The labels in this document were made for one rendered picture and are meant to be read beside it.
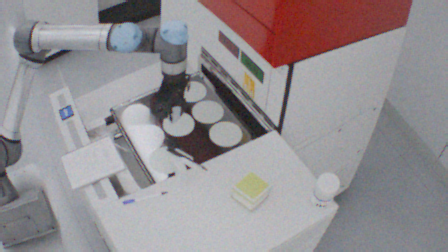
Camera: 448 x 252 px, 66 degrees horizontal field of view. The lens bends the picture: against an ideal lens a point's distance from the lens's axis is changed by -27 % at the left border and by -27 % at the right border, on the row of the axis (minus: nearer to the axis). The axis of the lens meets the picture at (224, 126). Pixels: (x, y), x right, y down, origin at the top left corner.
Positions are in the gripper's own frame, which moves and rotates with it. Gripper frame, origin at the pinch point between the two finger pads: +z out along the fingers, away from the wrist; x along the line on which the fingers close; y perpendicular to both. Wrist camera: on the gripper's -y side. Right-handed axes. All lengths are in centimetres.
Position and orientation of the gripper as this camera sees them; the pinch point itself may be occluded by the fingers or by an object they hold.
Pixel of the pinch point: (171, 121)
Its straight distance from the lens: 139.2
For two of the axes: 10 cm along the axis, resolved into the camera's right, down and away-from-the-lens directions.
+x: -9.7, -2.3, 1.3
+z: -0.6, 6.7, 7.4
